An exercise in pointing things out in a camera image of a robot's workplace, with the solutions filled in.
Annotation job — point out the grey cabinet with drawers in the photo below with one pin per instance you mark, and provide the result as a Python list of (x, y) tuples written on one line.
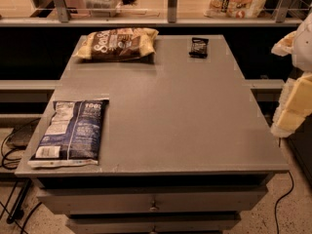
[(182, 131)]

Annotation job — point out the clear plastic container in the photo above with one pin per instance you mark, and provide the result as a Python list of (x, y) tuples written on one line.
[(102, 8)]

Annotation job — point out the colourful snack bag on shelf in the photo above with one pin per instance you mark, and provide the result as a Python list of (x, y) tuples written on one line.
[(237, 9)]

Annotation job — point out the metal drawer knob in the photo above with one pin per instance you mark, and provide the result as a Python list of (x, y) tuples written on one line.
[(153, 206)]

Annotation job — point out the blue chip bag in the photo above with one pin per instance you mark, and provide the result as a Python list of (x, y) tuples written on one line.
[(73, 136)]

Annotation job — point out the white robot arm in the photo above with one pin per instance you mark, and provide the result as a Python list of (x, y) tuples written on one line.
[(302, 49)]

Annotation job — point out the grey metal shelf rail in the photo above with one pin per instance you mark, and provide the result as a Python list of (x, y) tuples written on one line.
[(154, 13)]

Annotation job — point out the brown yellow chip bag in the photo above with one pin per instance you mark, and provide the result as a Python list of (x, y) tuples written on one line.
[(118, 44)]

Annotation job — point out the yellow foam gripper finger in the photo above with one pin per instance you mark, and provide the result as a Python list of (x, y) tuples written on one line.
[(295, 104), (285, 46)]

